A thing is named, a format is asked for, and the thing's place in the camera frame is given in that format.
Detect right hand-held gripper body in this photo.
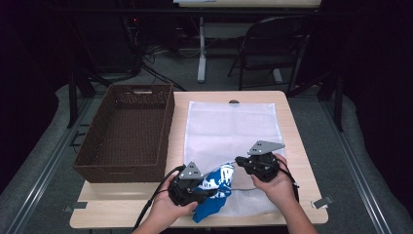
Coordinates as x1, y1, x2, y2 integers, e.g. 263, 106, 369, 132
242, 139, 286, 183

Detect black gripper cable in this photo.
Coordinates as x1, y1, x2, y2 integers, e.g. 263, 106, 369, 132
132, 165, 187, 230
276, 155, 300, 203

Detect metal floor rail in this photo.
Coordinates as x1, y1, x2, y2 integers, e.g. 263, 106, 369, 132
319, 97, 394, 234
5, 97, 95, 234

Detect grey metal table clip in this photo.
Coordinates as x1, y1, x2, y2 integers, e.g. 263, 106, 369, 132
311, 195, 334, 210
62, 201, 89, 213

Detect black folding chair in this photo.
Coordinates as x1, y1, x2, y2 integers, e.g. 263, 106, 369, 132
227, 16, 314, 93

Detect black floor cables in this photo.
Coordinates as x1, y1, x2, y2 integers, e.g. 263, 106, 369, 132
139, 44, 188, 92

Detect white desk leg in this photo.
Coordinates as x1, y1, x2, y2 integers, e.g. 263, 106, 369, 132
197, 17, 208, 84

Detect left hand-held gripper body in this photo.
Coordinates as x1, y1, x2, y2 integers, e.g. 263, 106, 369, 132
168, 161, 205, 208

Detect person's left hand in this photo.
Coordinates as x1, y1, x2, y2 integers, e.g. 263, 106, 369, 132
149, 179, 199, 228

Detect short white desk foot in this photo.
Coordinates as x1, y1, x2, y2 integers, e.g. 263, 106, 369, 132
272, 67, 284, 85

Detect blue printed garment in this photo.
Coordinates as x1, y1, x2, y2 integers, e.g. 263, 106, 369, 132
192, 162, 236, 224

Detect black metal stand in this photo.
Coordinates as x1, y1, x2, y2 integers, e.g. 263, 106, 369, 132
66, 68, 112, 129
317, 71, 345, 133

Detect brown woven basket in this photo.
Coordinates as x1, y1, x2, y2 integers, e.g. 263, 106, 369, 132
72, 83, 176, 184

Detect black computer case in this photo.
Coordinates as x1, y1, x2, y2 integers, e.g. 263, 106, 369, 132
76, 15, 143, 75

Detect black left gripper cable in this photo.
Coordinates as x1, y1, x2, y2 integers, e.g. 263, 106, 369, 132
132, 165, 187, 230

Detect white mesh laundry bag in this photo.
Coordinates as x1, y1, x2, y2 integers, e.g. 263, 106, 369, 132
183, 100, 286, 218

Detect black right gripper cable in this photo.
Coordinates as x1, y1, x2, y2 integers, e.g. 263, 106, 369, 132
276, 155, 300, 203

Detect person's right hand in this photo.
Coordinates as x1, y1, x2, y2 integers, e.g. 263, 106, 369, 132
250, 154, 298, 210

